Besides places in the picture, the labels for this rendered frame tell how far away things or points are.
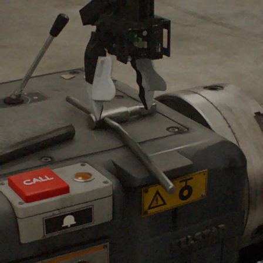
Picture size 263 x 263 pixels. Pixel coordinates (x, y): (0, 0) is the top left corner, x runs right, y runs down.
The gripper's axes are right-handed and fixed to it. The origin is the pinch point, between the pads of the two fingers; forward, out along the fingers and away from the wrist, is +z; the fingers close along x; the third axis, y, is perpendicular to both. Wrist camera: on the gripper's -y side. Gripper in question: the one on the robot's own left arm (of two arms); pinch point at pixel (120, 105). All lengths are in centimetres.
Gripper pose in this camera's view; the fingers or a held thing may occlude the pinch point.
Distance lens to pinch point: 105.8
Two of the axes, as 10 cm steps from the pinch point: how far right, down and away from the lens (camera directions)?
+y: 5.2, 3.3, -7.9
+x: 8.5, -1.9, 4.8
